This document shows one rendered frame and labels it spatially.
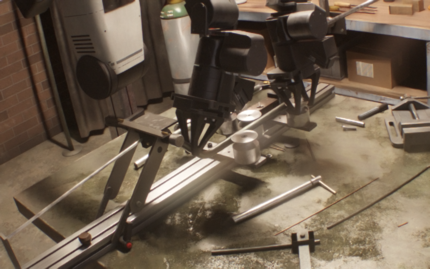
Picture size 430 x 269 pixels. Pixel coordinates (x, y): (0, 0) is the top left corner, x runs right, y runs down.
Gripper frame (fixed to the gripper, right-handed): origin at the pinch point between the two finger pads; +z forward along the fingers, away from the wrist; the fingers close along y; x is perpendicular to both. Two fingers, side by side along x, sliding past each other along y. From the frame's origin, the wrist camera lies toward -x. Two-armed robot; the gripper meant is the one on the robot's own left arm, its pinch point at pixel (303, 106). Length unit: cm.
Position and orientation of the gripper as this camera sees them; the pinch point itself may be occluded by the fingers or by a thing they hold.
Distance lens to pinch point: 104.4
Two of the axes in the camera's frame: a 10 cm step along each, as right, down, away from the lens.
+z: 2.8, 9.1, 3.1
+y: 6.7, -4.2, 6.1
